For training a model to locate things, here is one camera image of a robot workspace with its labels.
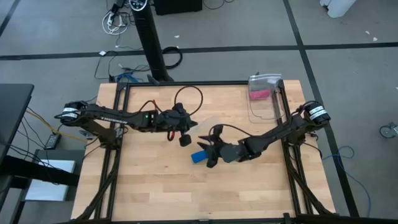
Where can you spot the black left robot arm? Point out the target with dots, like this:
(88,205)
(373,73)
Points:
(109,116)

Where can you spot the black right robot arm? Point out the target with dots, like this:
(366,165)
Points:
(273,133)

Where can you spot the clear zip bag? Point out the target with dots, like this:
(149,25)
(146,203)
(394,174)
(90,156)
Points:
(210,123)

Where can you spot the white plastic object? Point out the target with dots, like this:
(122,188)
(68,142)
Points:
(339,7)

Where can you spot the black box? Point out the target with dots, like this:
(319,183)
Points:
(177,6)

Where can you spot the black tower fan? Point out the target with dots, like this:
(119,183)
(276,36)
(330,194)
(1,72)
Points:
(150,40)

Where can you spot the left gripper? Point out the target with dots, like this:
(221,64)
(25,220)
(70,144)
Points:
(174,121)

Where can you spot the zip bag with pink bandage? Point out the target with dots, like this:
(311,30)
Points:
(259,93)

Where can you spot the black power adapter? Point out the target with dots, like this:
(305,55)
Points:
(53,141)

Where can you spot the black aluminium table frame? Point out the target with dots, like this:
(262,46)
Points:
(217,83)

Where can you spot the clear plastic bin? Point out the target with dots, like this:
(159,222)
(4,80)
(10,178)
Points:
(264,109)

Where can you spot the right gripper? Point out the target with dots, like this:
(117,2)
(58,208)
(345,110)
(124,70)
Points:
(228,152)

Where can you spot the white shelf board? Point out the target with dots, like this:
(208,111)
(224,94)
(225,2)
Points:
(49,183)

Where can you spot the grey caster wheel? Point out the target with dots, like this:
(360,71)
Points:
(388,130)

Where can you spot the blue elastic bandage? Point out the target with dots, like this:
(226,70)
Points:
(197,157)

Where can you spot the silver mounting plate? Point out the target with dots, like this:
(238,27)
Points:
(86,134)

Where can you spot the black desk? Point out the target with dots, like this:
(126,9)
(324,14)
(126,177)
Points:
(14,112)

